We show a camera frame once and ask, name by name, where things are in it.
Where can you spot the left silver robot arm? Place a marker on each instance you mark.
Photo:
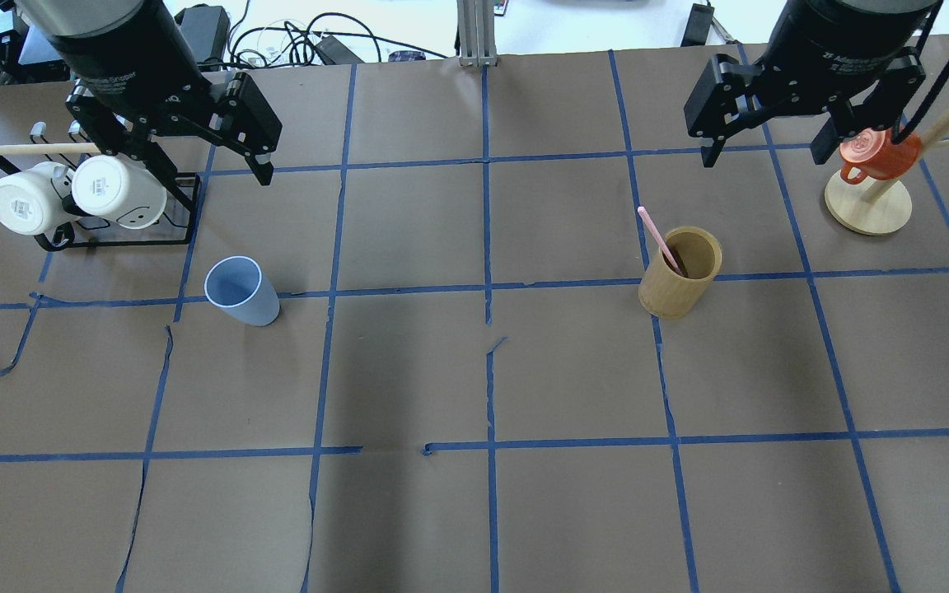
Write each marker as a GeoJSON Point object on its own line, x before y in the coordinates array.
{"type": "Point", "coordinates": [137, 80]}

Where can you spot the white mug outer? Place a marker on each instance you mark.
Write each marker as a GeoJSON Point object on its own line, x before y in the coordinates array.
{"type": "Point", "coordinates": [32, 202]}

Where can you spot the aluminium frame post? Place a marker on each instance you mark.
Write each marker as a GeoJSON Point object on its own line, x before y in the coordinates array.
{"type": "Point", "coordinates": [476, 34]}

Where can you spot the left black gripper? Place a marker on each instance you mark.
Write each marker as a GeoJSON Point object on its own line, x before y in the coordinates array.
{"type": "Point", "coordinates": [127, 56]}

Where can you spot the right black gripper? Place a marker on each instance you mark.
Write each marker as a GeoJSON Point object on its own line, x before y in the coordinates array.
{"type": "Point", "coordinates": [841, 39]}

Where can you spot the white mug inner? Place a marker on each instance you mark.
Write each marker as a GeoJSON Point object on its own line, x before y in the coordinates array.
{"type": "Point", "coordinates": [107, 187]}

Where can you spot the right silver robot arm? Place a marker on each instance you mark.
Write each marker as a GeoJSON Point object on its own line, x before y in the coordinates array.
{"type": "Point", "coordinates": [849, 60]}

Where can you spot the blue plastic cup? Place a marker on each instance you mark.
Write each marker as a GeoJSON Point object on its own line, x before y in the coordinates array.
{"type": "Point", "coordinates": [240, 287]}

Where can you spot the black power adapter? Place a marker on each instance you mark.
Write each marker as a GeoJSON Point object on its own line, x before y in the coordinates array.
{"type": "Point", "coordinates": [330, 51]}

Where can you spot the black box on floor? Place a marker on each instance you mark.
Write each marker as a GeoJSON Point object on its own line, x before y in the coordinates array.
{"type": "Point", "coordinates": [204, 28]}

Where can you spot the bamboo chopstick holder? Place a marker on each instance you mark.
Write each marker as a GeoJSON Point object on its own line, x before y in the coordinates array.
{"type": "Point", "coordinates": [670, 293]}

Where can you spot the black wire mug rack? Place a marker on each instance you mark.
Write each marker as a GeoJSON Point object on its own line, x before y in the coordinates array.
{"type": "Point", "coordinates": [71, 196]}

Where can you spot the white mug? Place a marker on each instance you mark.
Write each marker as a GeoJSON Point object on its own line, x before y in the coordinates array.
{"type": "Point", "coordinates": [107, 187]}
{"type": "Point", "coordinates": [32, 202]}

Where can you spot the orange red mug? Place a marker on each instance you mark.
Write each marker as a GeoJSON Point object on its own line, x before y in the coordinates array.
{"type": "Point", "coordinates": [873, 155]}

